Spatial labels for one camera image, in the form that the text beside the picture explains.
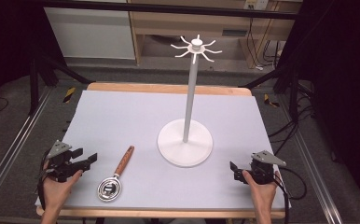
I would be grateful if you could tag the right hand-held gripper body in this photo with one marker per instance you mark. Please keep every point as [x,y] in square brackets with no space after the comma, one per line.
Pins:
[262,169]

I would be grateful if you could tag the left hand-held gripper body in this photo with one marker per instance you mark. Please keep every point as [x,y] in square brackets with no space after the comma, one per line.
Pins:
[60,161]

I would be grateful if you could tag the white hook rack stand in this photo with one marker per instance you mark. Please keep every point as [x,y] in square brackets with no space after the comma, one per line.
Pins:
[186,146]

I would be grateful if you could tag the person's right hand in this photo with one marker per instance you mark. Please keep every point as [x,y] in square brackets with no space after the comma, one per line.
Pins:
[263,194]

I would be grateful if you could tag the person's left hand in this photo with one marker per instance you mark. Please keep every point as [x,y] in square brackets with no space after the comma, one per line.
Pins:
[55,193]

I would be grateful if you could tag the pale grey table mat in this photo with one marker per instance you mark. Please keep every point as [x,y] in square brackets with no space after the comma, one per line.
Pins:
[131,124]

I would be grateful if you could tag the yellow black floor tape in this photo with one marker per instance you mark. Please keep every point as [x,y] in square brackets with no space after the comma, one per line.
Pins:
[69,94]
[270,101]

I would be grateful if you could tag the black metal stand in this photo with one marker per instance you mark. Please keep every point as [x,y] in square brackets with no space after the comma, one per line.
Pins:
[44,74]
[288,81]

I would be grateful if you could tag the wooden table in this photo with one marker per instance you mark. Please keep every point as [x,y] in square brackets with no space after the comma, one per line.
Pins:
[168,88]

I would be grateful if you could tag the white cabinet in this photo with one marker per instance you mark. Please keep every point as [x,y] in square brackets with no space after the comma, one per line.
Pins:
[91,34]

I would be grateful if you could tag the wooden cabinet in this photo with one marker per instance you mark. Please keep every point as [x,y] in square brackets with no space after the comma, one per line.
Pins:
[206,23]

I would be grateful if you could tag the white power strip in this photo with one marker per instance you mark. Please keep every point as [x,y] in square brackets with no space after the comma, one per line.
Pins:
[256,3]

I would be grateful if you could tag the metal floor rail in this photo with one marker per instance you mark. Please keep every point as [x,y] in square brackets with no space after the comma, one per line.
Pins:
[315,174]
[13,146]

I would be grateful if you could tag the black horizontal frame bar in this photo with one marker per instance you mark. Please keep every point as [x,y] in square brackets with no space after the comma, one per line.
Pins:
[156,8]

